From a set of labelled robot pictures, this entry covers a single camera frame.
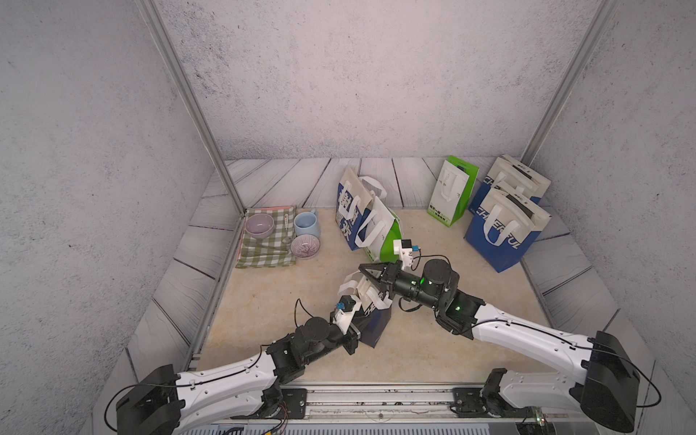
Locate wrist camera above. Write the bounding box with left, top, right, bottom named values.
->
left=393, top=239, right=420, bottom=270
left=332, top=295, right=362, bottom=335

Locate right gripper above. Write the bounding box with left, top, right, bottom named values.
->
left=361, top=261, right=444, bottom=314

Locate blue mug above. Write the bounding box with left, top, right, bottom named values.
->
left=294, top=210, right=321, bottom=239

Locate navy beige bag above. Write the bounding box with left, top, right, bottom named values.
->
left=338, top=271, right=393, bottom=348

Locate green checkered cloth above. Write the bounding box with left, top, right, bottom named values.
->
left=236, top=206, right=297, bottom=268

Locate right aluminium frame post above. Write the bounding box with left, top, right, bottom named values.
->
left=521, top=0, right=621, bottom=166

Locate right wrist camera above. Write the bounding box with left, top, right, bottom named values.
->
left=393, top=239, right=420, bottom=270

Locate purple bowl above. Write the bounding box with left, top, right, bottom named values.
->
left=245, top=213, right=276, bottom=239

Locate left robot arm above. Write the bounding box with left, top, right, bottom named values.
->
left=113, top=317, right=369, bottom=434

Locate aluminium frame post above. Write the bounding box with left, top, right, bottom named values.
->
left=521, top=0, right=621, bottom=166
left=135, top=0, right=247, bottom=214

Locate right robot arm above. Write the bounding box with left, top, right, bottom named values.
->
left=359, top=259, right=641, bottom=433

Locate pink patterned bowl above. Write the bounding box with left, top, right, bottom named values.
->
left=290, top=234, right=321, bottom=259

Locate left aluminium frame post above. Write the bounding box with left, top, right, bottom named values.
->
left=135, top=0, right=247, bottom=214

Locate green white bag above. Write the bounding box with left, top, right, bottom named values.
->
left=428, top=156, right=480, bottom=227
left=355, top=197, right=402, bottom=262

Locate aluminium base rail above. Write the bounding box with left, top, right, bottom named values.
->
left=142, top=382, right=626, bottom=435

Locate blue beige takeout bag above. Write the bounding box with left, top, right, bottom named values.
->
left=469, top=154, right=551, bottom=212

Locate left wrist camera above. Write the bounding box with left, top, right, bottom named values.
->
left=332, top=295, right=362, bottom=335

